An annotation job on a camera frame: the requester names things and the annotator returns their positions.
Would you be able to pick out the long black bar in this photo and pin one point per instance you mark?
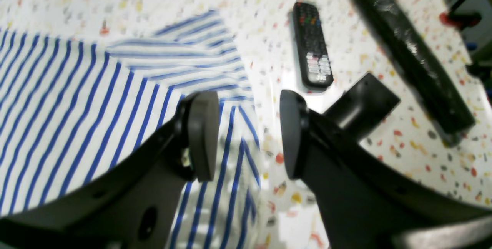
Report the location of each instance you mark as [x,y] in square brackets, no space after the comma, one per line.
[435,90]

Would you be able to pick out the blue white striped t-shirt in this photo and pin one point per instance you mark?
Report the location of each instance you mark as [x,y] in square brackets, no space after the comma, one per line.
[72,110]

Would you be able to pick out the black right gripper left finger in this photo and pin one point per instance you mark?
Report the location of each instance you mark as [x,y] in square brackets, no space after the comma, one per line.
[133,205]

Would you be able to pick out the black TV remote control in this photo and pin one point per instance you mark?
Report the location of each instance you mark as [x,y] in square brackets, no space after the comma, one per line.
[314,61]

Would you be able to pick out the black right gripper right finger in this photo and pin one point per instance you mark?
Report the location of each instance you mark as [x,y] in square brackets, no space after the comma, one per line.
[364,203]

